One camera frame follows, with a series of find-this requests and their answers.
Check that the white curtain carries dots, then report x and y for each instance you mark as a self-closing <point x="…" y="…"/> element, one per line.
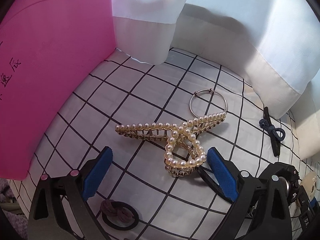
<point x="225" y="30"/>

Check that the pink plush bear headband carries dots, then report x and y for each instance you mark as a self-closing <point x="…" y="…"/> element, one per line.
<point x="311" y="182"/>

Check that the silver bangle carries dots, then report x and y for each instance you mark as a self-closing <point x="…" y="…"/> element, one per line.
<point x="190" y="105"/>

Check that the white black checked cloth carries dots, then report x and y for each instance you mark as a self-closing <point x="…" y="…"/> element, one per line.
<point x="150" y="92"/>

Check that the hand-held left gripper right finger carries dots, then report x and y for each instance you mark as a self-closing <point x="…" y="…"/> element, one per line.
<point x="221" y="175"/>

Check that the grey fuzzy cloth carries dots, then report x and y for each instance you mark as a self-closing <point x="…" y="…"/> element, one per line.
<point x="7" y="192"/>

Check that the black wristwatch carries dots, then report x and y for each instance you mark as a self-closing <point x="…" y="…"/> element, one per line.
<point x="291" y="180"/>

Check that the pearl hair claw clip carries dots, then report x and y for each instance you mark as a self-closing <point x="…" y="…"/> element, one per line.
<point x="150" y="125"/>

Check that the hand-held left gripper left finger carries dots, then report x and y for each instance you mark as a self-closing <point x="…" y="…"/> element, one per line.
<point x="98" y="175"/>

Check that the pink plastic basin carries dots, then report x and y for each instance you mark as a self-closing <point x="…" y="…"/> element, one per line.
<point x="50" y="55"/>

